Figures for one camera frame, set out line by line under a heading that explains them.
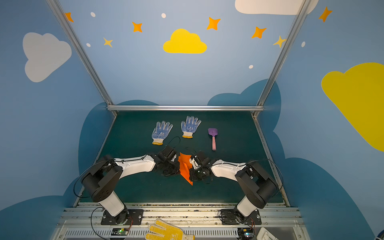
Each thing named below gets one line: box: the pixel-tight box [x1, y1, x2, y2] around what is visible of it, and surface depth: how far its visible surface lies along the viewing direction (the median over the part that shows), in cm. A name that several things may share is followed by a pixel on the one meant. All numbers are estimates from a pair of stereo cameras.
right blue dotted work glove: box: [181, 115, 202, 139], surface depth 117 cm
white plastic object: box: [256, 227, 280, 240], surface depth 70 cm
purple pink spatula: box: [208, 128, 218, 151], surface depth 109 cm
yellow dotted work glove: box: [145, 219, 196, 240], surface depth 72 cm
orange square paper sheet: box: [178, 152, 193, 186], surface depth 90 cm
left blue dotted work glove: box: [151, 120, 174, 146], surface depth 110 cm
